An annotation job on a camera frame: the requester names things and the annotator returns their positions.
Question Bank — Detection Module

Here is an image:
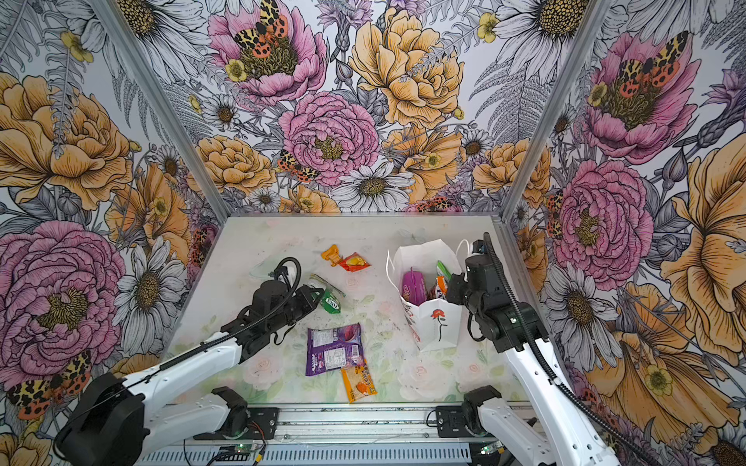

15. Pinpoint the left aluminium frame post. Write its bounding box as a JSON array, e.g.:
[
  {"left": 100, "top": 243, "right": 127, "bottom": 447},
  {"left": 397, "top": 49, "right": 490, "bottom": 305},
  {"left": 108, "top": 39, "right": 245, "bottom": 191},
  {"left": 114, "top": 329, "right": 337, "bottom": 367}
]
[{"left": 91, "top": 1, "right": 231, "bottom": 226}]

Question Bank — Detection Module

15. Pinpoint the narrow orange snack packet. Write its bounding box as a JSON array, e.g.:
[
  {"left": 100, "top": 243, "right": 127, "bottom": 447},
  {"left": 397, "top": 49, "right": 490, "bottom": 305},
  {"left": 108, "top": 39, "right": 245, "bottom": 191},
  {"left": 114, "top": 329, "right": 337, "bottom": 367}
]
[{"left": 341, "top": 364, "right": 377, "bottom": 403}]

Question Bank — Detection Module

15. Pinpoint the purple snack packet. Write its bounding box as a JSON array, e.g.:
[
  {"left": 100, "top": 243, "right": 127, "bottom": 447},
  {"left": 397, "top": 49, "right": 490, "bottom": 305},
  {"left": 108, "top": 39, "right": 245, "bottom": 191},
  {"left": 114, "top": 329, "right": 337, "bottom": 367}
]
[{"left": 305, "top": 323, "right": 364, "bottom": 377}]

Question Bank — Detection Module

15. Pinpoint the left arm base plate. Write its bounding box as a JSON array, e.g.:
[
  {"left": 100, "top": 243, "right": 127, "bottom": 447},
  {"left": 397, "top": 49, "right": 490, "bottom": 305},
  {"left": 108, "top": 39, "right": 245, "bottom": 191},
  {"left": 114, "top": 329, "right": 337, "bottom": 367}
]
[{"left": 192, "top": 407, "right": 280, "bottom": 441}]

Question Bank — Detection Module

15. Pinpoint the green chips bag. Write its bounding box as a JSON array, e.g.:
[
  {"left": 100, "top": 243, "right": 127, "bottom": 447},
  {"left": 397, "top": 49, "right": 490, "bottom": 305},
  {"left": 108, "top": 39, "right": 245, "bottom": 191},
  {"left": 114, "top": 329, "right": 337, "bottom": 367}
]
[{"left": 436, "top": 260, "right": 452, "bottom": 283}]

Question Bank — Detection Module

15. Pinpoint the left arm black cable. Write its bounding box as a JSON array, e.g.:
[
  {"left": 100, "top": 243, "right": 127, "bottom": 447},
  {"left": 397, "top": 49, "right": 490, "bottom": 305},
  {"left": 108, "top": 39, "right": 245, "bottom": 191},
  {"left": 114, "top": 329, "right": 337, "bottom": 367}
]
[{"left": 51, "top": 255, "right": 303, "bottom": 444}]

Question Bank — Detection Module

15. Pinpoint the aluminium front rail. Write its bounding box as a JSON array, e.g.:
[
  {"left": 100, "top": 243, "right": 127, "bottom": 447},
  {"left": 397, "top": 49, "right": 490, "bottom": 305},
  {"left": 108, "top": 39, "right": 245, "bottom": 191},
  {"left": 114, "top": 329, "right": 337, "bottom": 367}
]
[{"left": 98, "top": 401, "right": 613, "bottom": 466}]

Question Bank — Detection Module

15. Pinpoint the large orange snack bag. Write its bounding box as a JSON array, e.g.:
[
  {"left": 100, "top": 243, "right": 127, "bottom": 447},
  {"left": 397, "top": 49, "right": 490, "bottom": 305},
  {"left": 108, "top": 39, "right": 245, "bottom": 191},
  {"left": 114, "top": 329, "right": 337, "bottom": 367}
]
[{"left": 433, "top": 276, "right": 448, "bottom": 299}]

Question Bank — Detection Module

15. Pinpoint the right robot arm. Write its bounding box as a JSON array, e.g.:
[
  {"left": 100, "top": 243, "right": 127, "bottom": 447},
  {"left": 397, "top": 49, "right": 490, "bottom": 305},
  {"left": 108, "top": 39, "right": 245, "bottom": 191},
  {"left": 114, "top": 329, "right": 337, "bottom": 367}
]
[{"left": 447, "top": 245, "right": 619, "bottom": 465}]

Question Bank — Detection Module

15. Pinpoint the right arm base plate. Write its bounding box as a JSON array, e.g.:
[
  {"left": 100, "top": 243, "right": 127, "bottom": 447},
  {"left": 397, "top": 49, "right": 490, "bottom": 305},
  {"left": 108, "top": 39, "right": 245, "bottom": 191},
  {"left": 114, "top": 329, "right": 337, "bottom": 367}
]
[{"left": 434, "top": 405, "right": 485, "bottom": 438}]

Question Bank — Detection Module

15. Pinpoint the magenta snack bag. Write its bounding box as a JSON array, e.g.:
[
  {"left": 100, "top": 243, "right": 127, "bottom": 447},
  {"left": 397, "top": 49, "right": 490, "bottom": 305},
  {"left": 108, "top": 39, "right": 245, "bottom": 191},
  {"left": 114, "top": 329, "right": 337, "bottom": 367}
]
[{"left": 401, "top": 269, "right": 427, "bottom": 306}]

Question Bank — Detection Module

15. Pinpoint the aluminium frame post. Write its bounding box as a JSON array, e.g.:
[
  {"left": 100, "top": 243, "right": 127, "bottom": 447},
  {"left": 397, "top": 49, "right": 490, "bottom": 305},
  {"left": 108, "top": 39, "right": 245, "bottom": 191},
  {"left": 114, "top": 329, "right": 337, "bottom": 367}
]
[
  {"left": 499, "top": 1, "right": 610, "bottom": 223},
  {"left": 91, "top": 1, "right": 231, "bottom": 226}
]

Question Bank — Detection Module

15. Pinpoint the small red snack packet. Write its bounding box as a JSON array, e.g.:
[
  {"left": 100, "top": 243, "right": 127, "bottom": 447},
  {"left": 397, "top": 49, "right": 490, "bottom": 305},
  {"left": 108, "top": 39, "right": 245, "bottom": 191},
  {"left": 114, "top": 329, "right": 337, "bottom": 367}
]
[{"left": 339, "top": 252, "right": 370, "bottom": 273}]

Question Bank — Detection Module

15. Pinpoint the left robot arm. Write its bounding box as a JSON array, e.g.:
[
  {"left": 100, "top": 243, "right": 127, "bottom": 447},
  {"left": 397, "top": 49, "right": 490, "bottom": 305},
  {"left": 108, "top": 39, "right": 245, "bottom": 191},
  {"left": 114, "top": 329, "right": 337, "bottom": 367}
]
[{"left": 52, "top": 281, "right": 324, "bottom": 465}]

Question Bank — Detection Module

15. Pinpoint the small orange snack packet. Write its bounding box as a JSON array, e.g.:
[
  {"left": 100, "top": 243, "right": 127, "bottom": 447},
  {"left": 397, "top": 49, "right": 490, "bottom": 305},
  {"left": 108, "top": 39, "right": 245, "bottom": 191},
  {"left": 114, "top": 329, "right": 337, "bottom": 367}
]
[{"left": 321, "top": 245, "right": 342, "bottom": 267}]

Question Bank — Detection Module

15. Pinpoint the white floral paper bag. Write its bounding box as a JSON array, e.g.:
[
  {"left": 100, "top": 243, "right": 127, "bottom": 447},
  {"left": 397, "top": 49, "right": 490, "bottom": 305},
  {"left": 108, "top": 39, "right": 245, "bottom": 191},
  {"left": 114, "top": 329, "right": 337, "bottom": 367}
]
[{"left": 386, "top": 239, "right": 464, "bottom": 351}]

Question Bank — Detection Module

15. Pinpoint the green white snack packet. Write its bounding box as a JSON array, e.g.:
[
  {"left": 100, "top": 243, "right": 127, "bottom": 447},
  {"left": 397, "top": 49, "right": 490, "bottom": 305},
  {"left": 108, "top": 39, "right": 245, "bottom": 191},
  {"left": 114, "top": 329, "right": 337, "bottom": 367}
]
[{"left": 310, "top": 274, "right": 346, "bottom": 315}]

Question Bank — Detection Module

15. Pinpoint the right aluminium frame post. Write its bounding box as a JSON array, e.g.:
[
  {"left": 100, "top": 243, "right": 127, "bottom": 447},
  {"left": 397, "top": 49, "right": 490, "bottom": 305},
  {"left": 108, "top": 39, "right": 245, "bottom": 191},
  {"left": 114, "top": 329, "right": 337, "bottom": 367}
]
[{"left": 499, "top": 1, "right": 610, "bottom": 223}]

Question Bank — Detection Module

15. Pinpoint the green circuit board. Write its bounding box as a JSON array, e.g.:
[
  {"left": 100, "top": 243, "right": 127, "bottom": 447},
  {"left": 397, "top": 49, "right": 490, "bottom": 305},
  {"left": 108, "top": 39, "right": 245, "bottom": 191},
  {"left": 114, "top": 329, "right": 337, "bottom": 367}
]
[{"left": 215, "top": 445, "right": 265, "bottom": 462}]

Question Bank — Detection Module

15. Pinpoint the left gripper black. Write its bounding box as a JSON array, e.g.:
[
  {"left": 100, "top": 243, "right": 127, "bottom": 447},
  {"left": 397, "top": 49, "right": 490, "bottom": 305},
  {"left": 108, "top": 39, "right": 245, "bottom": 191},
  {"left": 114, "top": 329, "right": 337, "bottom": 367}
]
[{"left": 267, "top": 284, "right": 322, "bottom": 332}]

